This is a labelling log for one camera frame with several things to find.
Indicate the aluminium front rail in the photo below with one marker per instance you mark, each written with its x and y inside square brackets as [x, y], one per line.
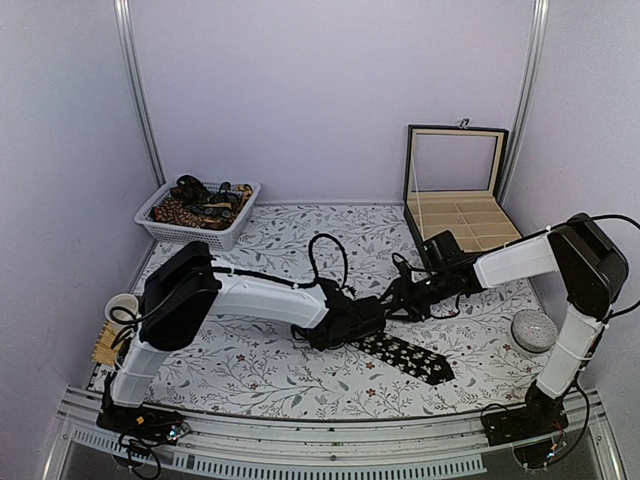
[442, 447]

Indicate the metal frame post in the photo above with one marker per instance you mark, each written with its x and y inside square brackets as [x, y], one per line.
[125, 31]
[532, 63]

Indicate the black compartment storage box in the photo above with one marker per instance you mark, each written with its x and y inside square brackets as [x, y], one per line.
[451, 180]

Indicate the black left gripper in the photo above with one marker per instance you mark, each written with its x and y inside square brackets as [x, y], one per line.
[315, 345]

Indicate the left metal frame post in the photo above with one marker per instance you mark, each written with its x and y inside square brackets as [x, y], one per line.
[125, 31]

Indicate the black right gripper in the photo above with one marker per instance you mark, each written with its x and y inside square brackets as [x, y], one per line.
[404, 296]

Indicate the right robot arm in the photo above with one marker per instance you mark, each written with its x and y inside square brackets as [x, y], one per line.
[593, 270]

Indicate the white ceramic mug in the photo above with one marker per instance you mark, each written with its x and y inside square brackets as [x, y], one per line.
[121, 310]

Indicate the black floral tie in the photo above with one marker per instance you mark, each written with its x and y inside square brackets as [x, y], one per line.
[411, 359]

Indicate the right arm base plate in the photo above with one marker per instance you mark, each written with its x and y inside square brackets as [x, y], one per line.
[503, 425]

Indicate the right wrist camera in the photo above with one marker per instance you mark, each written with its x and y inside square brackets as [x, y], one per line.
[405, 269]

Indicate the woven bamboo tray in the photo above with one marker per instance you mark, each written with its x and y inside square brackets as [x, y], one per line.
[103, 352]

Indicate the brown patterned ties pile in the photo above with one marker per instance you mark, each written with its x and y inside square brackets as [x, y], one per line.
[190, 204]

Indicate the right metal frame post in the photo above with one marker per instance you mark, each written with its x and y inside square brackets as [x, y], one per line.
[532, 63]

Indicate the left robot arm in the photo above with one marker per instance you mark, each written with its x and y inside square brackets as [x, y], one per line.
[178, 297]

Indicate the patterned round bowl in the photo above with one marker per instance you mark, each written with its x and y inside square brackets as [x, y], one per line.
[533, 331]

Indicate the white plastic basket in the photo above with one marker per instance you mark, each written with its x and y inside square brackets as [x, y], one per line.
[222, 240]

